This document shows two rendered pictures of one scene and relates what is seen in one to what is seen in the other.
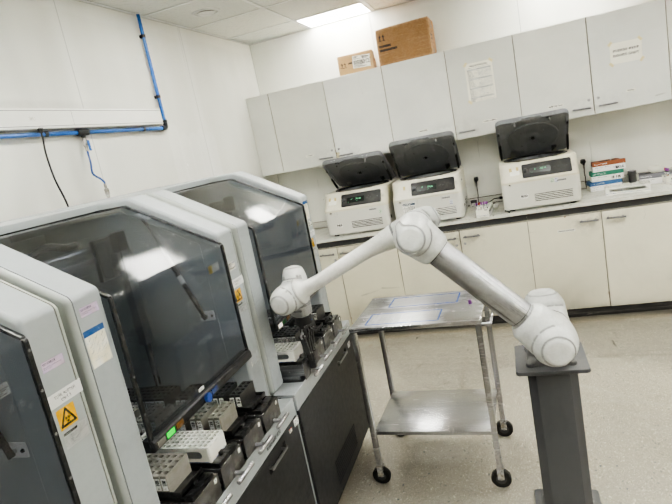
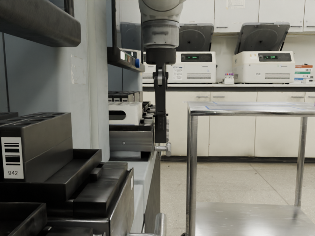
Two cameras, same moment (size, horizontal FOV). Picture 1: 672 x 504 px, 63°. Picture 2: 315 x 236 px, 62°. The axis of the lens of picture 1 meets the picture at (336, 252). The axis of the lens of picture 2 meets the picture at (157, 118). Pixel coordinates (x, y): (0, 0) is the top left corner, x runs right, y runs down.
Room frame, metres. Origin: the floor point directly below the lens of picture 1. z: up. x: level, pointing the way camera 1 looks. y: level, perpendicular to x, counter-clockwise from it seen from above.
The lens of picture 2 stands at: (1.55, 0.38, 0.92)
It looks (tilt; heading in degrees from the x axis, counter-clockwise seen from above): 8 degrees down; 344
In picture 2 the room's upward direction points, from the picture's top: straight up
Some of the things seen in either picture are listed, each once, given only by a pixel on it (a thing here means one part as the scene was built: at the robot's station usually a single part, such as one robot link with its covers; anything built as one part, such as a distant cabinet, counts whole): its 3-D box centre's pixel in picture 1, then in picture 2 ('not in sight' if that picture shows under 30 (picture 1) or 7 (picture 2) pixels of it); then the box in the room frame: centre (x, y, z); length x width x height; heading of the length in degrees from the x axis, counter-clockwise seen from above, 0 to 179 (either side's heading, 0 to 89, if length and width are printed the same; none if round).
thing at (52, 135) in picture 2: (245, 395); (43, 146); (1.85, 0.42, 0.85); 0.12 x 0.02 x 0.06; 162
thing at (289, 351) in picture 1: (267, 354); (83, 114); (2.26, 0.38, 0.83); 0.30 x 0.10 x 0.06; 71
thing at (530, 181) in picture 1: (535, 158); (261, 54); (4.31, -1.69, 1.25); 0.62 x 0.56 x 0.69; 161
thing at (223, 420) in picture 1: (226, 417); not in sight; (1.70, 0.47, 0.85); 0.12 x 0.02 x 0.06; 162
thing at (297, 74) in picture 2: (606, 174); (298, 74); (4.29, -2.22, 1.01); 0.23 x 0.12 x 0.08; 71
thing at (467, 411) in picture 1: (434, 385); (254, 195); (2.52, -0.35, 0.41); 0.67 x 0.46 x 0.82; 69
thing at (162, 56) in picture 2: (304, 325); (161, 67); (2.19, 0.19, 0.95); 0.08 x 0.07 x 0.09; 161
